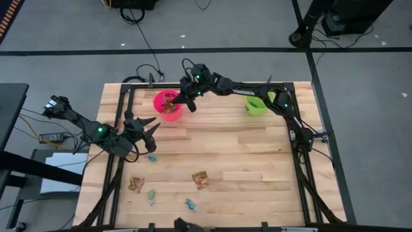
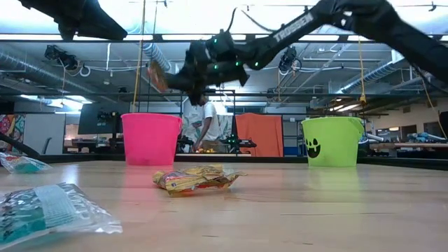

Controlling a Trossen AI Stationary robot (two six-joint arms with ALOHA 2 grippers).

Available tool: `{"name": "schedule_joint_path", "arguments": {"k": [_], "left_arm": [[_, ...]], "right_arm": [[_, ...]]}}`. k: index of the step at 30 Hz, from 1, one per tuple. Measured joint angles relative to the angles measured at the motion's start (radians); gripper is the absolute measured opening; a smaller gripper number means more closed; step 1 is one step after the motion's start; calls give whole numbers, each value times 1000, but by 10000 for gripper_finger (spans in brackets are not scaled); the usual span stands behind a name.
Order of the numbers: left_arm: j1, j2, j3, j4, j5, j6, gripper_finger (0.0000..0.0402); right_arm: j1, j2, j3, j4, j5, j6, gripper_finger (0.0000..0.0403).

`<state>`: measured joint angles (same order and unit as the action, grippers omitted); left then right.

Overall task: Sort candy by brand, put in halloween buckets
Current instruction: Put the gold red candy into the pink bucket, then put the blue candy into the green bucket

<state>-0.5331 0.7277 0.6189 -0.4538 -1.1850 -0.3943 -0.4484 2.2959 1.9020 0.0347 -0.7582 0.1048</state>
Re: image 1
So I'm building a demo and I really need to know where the black aluminium table frame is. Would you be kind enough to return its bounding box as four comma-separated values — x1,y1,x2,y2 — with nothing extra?
73,82,347,232

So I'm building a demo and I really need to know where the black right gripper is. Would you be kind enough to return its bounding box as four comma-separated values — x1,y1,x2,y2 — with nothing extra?
171,63,214,106

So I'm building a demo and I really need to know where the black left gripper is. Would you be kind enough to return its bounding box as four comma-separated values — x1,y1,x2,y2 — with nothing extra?
123,110,161,143

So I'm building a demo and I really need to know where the yellow red candy pack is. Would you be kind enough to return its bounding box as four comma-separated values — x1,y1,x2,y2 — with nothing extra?
128,176,145,194
160,98,178,115
191,171,212,191

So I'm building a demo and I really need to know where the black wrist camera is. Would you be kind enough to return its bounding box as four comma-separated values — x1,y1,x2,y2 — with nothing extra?
184,95,198,113
142,131,158,154

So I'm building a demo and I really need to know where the black desk leg frame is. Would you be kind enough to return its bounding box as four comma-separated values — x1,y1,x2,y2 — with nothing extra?
0,150,84,230

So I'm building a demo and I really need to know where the black floor cable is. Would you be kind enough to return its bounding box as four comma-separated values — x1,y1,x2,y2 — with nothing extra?
119,6,167,83

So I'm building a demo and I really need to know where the black stand base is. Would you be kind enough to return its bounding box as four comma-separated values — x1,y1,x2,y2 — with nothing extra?
288,0,335,49

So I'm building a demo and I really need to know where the black unidentified object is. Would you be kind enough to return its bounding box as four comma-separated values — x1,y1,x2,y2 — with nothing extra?
173,217,207,232

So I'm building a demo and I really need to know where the black striped floor mat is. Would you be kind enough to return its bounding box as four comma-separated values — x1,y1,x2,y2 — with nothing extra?
0,0,26,44

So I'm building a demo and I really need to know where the black equipment cart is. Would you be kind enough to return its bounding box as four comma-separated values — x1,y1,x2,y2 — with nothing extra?
111,0,159,10

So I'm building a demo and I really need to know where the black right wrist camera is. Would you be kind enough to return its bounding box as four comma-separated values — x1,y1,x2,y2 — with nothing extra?
184,95,198,113

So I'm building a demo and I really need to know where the black equipment box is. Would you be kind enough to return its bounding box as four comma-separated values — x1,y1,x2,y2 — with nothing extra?
321,0,394,37

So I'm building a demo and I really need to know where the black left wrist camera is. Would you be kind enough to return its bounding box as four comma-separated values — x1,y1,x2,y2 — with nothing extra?
142,131,158,154

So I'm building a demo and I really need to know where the black desk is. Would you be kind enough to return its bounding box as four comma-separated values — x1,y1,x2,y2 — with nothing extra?
0,82,30,154

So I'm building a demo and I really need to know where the green halloween bucket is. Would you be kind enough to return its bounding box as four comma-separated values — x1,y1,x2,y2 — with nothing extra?
244,91,277,117

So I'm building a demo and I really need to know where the pink halloween bucket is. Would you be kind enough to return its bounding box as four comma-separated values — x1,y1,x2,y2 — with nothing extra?
152,90,183,122

